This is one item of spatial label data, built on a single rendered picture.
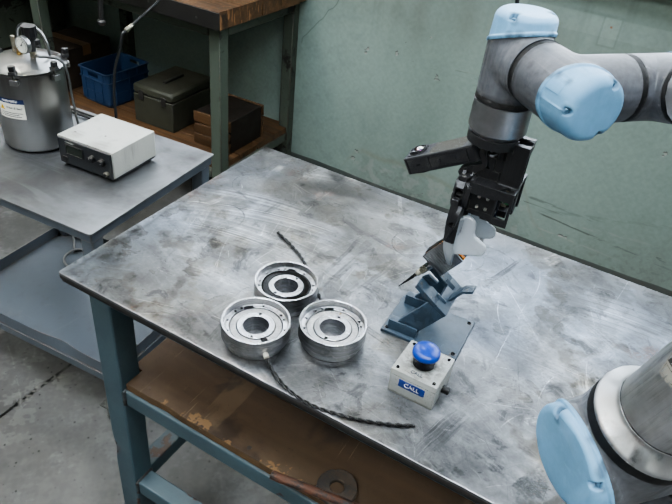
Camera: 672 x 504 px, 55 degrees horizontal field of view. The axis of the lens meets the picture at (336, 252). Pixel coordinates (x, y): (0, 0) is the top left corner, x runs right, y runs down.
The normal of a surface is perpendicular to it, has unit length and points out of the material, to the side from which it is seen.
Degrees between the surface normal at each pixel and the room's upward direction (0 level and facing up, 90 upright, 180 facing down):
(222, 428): 0
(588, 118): 90
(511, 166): 90
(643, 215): 90
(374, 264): 0
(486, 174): 90
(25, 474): 0
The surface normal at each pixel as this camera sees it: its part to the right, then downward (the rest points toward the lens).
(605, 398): -0.53, -0.68
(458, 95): -0.51, 0.47
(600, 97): 0.31, 0.58
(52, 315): 0.10, -0.80
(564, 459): -0.96, 0.18
